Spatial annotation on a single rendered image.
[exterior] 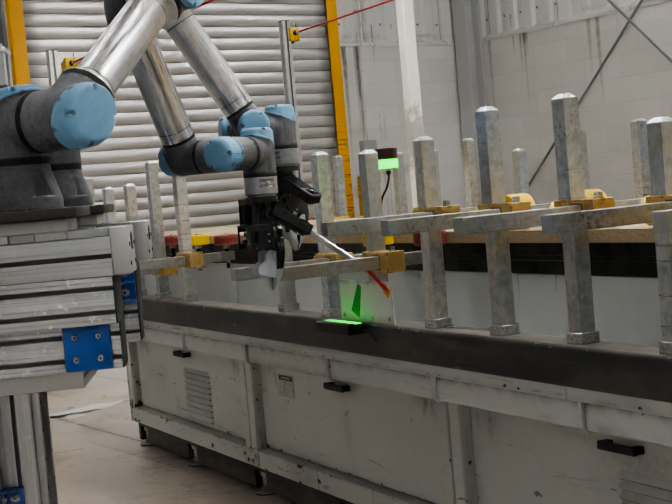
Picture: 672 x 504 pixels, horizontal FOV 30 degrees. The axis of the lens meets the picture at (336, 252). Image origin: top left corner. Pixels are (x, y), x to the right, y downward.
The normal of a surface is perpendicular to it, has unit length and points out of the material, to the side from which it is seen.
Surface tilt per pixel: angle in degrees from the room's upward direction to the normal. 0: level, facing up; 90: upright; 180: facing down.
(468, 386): 90
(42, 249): 90
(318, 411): 90
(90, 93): 96
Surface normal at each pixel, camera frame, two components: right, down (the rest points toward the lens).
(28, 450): 0.08, 0.04
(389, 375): -0.88, 0.10
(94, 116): 0.79, 0.05
